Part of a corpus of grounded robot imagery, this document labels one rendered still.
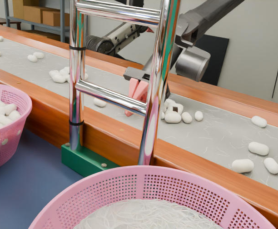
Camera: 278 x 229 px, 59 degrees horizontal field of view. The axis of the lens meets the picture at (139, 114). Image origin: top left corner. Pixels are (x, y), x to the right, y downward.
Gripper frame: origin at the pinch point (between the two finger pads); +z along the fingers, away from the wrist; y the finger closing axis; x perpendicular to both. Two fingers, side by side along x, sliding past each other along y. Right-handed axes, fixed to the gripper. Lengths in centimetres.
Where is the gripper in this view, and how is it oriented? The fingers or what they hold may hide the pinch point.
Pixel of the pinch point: (128, 112)
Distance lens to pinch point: 53.5
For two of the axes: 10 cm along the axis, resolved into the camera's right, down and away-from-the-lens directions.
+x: 2.6, 5.1, 8.2
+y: 8.2, 3.3, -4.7
